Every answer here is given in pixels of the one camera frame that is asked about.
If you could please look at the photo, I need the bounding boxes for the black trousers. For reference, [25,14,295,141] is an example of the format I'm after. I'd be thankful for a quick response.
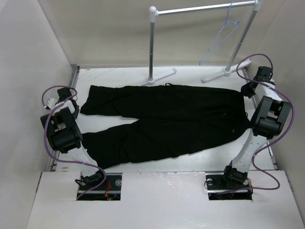
[81,83,250,169]

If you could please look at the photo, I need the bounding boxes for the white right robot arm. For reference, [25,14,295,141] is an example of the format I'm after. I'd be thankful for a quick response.
[221,66,292,189]

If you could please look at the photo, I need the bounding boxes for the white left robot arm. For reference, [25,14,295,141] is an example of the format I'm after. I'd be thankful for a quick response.
[40,85,107,191]

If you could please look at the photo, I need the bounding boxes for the white metal clothes rack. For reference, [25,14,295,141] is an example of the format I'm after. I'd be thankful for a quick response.
[142,0,263,85]

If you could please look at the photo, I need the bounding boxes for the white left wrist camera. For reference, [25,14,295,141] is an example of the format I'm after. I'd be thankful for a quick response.
[44,98,58,110]

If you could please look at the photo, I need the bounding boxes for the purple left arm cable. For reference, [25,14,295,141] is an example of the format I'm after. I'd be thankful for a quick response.
[41,85,108,201]

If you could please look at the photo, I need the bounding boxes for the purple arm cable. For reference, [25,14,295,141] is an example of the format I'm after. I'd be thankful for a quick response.
[215,53,296,195]
[41,85,108,201]

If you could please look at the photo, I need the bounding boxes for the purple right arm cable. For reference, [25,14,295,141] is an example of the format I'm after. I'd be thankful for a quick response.
[215,53,296,195]

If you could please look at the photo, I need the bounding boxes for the light blue wire hanger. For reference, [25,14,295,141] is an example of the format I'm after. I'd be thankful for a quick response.
[199,1,240,66]

